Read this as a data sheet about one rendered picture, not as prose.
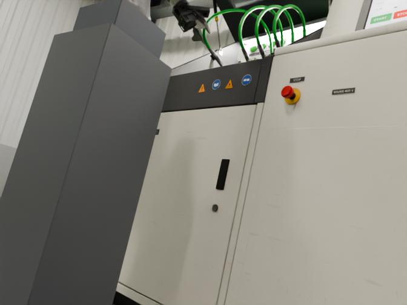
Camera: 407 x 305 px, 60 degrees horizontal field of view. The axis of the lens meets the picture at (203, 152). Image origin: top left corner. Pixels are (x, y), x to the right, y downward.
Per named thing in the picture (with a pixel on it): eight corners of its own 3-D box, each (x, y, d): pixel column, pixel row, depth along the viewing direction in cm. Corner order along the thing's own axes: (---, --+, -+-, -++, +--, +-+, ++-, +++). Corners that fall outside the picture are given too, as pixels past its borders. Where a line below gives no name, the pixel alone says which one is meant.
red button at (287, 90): (276, 100, 102) (279, 83, 103) (283, 104, 105) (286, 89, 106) (292, 98, 99) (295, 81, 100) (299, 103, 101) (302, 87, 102)
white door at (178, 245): (94, 270, 144) (136, 114, 157) (99, 270, 146) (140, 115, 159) (209, 330, 99) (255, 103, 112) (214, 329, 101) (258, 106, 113)
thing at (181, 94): (139, 113, 157) (148, 80, 160) (147, 117, 160) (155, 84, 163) (253, 103, 113) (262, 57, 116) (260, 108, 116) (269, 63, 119)
